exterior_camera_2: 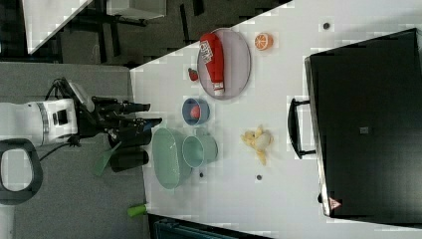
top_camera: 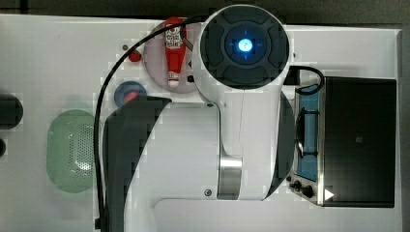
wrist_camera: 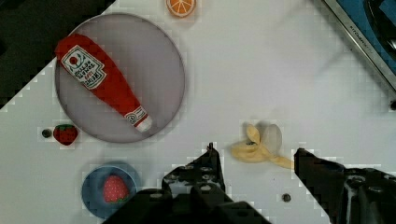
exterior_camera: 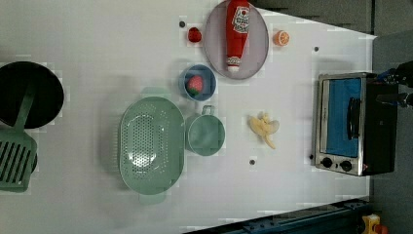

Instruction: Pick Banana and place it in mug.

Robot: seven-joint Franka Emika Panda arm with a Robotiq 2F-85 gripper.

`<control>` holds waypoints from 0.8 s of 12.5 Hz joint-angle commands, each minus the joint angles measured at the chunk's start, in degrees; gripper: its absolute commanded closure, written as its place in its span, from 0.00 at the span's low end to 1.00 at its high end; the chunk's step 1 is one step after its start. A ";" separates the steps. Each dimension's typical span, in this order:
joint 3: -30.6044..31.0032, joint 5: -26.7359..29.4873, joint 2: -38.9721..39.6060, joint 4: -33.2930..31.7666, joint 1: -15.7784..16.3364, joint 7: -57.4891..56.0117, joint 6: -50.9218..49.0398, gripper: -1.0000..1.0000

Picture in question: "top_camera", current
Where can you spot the small red strawberry toy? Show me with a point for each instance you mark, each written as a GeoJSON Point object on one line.
{"type": "Point", "coordinates": [135, 56]}

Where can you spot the black round object at edge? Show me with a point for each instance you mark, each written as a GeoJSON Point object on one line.
{"type": "Point", "coordinates": [11, 111]}

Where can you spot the green perforated strainer tray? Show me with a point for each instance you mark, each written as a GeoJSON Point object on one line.
{"type": "Point", "coordinates": [70, 162]}

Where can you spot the red strawberry in bowl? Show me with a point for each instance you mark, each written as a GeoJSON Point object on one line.
{"type": "Point", "coordinates": [130, 96]}

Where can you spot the blue bowl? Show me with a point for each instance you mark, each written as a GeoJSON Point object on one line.
{"type": "Point", "coordinates": [126, 87]}

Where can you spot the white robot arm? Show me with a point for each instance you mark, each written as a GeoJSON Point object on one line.
{"type": "Point", "coordinates": [233, 145]}

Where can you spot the grey round plate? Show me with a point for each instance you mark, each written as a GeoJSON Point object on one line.
{"type": "Point", "coordinates": [156, 65]}

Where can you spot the red ketchup bottle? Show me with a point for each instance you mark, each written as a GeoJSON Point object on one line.
{"type": "Point", "coordinates": [175, 51]}

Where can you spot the black toaster oven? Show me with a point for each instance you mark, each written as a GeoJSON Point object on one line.
{"type": "Point", "coordinates": [346, 143]}

